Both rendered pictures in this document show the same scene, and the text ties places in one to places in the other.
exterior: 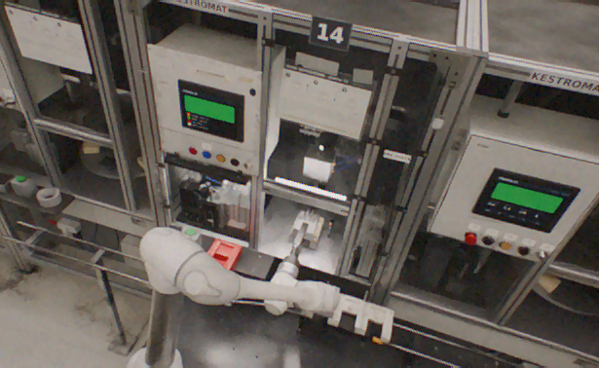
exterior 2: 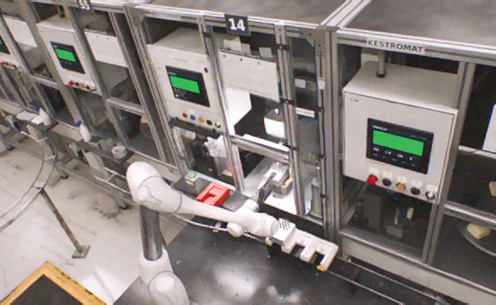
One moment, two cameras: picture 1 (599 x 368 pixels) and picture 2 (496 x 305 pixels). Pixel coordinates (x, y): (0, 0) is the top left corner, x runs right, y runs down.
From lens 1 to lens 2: 0.85 m
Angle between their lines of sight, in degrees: 22
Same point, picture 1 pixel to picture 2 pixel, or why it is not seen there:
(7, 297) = (110, 223)
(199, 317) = (200, 240)
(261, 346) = (238, 264)
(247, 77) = (201, 59)
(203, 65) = (176, 54)
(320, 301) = (260, 226)
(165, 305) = (142, 213)
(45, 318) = (129, 239)
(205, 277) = (147, 190)
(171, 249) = (138, 174)
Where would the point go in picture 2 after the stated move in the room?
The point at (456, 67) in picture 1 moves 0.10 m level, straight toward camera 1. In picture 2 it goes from (317, 41) to (302, 52)
